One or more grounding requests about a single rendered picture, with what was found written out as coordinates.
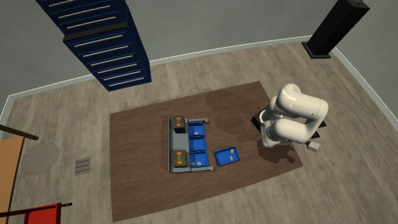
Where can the blue bin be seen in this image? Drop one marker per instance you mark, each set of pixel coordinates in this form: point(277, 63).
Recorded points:
point(196, 127)
point(197, 143)
point(224, 154)
point(198, 157)

